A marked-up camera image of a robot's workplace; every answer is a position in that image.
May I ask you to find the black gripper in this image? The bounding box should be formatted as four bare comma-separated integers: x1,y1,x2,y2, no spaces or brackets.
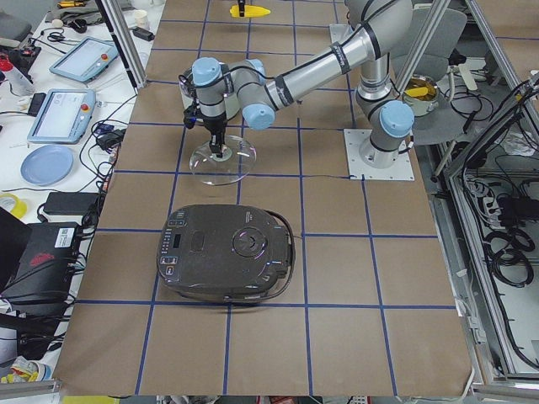
203,0,246,157

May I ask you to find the clear glass pot lid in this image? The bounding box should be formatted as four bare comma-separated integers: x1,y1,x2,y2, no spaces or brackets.
189,136,257,185

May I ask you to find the yellow toy corn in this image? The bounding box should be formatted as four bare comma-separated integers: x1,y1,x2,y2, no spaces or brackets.
229,4,271,19

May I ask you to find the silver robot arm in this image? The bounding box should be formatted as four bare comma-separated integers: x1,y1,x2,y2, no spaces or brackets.
184,1,413,154

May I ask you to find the white paper cup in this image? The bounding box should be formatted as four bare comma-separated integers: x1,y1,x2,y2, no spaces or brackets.
133,9,150,30

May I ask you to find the upper teach pendant tablet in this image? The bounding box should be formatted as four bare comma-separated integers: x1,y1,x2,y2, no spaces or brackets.
49,37,119,82

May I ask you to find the teach pendant tablet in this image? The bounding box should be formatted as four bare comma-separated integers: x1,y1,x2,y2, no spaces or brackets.
27,88,96,144
49,37,119,82

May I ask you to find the dark rice cooker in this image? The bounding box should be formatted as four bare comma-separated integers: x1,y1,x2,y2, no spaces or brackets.
157,204,296,304

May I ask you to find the lower teach pendant tablet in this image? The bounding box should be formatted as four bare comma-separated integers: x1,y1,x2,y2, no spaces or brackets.
27,88,96,144

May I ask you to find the black smartphone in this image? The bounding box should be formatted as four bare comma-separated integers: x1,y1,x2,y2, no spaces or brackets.
27,93,46,117

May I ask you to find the light blue plate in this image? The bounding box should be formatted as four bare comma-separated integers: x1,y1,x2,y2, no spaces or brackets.
20,145,74,186

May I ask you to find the metal bowl with yellow items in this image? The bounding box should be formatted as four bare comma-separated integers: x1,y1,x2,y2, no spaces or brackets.
403,76,440,117

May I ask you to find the black power adapter brick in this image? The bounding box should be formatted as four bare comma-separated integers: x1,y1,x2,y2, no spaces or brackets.
43,192,98,215

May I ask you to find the white spray bottle red cap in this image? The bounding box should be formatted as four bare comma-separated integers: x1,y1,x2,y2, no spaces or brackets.
0,56,35,96

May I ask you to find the grey office chair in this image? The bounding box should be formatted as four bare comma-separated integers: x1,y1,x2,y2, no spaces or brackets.
390,8,467,82

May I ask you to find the yellow tape roll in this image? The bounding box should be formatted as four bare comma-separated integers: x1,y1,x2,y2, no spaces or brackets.
0,193,27,219

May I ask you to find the black red computer box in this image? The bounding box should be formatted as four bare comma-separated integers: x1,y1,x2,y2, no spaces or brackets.
1,210,83,302

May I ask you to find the aluminium frame post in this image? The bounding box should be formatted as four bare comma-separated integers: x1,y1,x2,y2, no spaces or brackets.
96,0,147,89

